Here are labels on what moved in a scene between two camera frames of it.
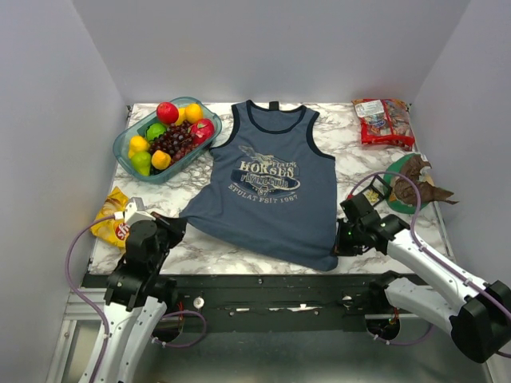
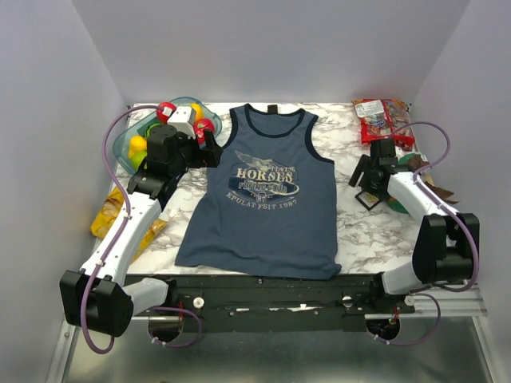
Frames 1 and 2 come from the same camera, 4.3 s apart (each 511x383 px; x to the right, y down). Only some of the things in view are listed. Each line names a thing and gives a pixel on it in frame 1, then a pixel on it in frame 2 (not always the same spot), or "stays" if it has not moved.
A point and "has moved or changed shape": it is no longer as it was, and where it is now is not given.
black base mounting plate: (269, 303) stays
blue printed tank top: (267, 191) has moved or changed shape
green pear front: (141, 161) stays
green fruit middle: (155, 130) stays
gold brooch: (372, 196) stays
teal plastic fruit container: (120, 149) stays
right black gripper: (342, 248) → (366, 166)
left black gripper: (176, 226) → (211, 155)
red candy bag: (385, 121) stays
